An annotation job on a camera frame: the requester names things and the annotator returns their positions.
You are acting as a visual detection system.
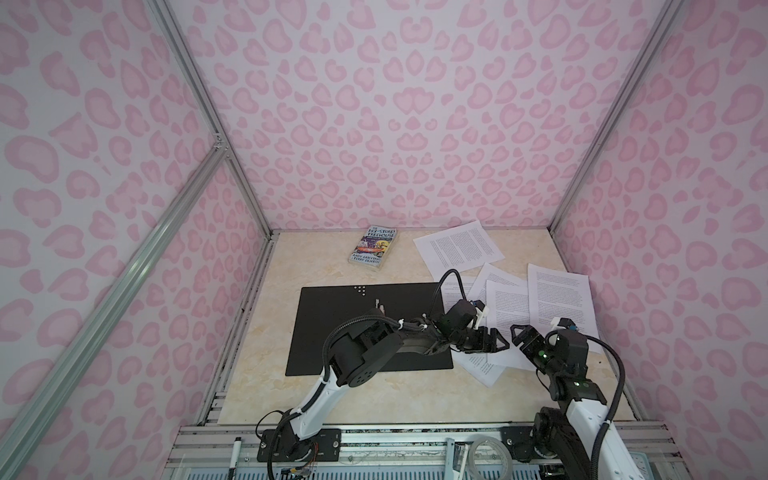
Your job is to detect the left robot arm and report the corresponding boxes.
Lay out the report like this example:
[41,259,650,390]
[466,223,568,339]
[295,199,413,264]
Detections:
[262,300,510,462]

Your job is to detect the black white marker pen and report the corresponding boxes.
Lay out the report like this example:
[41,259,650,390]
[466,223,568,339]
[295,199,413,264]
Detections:
[226,436,242,480]

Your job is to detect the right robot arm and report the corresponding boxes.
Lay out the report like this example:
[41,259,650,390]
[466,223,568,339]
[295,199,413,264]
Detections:
[510,318,647,479]

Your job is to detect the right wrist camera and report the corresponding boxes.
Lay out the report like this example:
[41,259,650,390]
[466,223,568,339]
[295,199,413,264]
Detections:
[550,317,579,332]

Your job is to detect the clear tube coil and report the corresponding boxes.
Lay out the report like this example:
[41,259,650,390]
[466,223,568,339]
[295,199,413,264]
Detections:
[465,435,513,480]

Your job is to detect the printed sheet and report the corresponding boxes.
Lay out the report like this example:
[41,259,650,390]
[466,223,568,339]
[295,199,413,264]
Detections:
[467,263,527,303]
[441,274,504,388]
[414,220,505,280]
[486,281,535,371]
[527,264,599,338]

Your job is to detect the black A4 clip folder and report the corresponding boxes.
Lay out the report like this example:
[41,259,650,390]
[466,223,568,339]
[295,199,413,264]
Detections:
[284,281,455,377]

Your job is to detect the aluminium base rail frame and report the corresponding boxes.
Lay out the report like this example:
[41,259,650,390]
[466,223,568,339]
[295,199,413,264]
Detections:
[161,421,691,479]

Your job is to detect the colourful paperback book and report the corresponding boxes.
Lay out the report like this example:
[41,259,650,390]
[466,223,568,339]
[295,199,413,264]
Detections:
[348,226,398,270]

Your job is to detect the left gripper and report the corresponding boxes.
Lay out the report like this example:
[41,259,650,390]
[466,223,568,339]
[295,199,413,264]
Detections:
[450,326,512,353]

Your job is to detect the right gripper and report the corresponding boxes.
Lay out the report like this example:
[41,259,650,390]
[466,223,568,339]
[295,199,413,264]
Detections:
[509,323,564,380]

